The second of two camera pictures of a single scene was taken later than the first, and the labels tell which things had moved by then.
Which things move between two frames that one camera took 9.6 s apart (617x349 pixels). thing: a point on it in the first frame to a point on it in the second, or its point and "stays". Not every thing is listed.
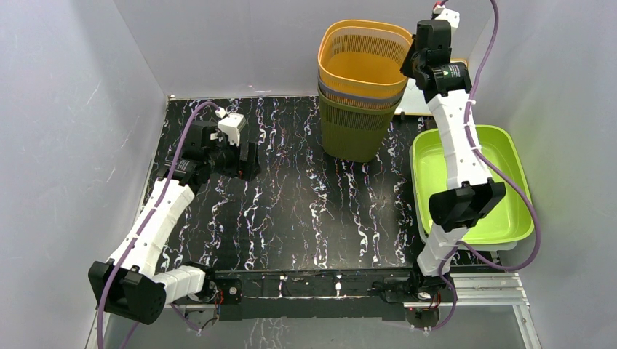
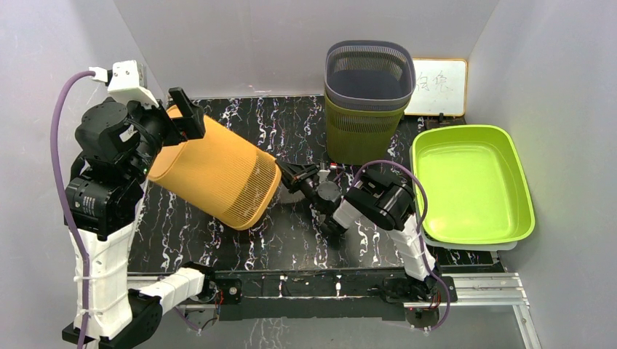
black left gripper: (247, 170) to (190, 122)
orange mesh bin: (363, 57) to (221, 174)
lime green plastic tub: (509, 219) stays
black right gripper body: (411, 61) to (309, 188)
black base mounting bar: (326, 294) stays
